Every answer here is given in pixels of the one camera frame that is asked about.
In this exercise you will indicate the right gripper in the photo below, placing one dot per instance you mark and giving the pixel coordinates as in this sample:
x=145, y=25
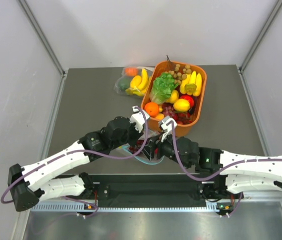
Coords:
x=148, y=149

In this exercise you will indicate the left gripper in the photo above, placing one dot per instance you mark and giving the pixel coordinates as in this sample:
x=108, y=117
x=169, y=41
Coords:
x=137, y=134

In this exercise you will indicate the fake brown longan bunch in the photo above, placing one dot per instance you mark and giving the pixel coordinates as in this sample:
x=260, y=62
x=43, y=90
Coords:
x=178, y=72

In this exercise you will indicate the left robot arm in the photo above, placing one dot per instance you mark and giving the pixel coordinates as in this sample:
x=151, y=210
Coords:
x=36, y=182

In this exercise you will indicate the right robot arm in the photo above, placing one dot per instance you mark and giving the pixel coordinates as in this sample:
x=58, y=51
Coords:
x=231, y=172

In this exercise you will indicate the fake purple grapes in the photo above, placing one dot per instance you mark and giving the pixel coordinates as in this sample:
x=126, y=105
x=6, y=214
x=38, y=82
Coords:
x=169, y=111

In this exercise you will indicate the fake strawberries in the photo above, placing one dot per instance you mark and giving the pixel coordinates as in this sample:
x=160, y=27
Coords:
x=184, y=118

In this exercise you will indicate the fake banana bunch in bag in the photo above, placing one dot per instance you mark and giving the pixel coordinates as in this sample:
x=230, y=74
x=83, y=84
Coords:
x=139, y=83

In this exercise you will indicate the fake green avocado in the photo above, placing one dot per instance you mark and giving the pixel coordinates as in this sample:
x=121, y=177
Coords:
x=124, y=83

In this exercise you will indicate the fake yellow lemon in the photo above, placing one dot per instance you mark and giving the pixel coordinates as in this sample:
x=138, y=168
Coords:
x=181, y=105

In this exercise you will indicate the fake green lettuce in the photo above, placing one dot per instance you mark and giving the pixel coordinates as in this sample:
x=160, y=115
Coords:
x=162, y=88

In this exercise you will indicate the fake orange tangerine in bag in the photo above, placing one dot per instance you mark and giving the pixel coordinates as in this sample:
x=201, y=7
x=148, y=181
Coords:
x=131, y=71

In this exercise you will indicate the fake red pepper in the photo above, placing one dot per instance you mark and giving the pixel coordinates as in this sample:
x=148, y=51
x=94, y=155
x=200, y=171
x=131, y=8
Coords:
x=189, y=99

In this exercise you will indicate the fake banana bunch in bin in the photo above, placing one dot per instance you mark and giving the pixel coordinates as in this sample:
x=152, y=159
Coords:
x=192, y=84

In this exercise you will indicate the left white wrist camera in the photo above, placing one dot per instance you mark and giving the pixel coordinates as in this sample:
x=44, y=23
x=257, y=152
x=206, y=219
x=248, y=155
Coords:
x=139, y=118

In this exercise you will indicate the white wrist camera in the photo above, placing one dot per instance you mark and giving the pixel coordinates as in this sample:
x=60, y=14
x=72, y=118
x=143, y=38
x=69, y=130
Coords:
x=139, y=118
x=167, y=125

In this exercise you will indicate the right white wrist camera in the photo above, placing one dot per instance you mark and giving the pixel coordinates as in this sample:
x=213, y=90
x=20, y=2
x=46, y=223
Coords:
x=167, y=125

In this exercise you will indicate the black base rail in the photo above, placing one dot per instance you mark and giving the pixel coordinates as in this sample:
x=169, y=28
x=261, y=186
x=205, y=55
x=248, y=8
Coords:
x=152, y=191

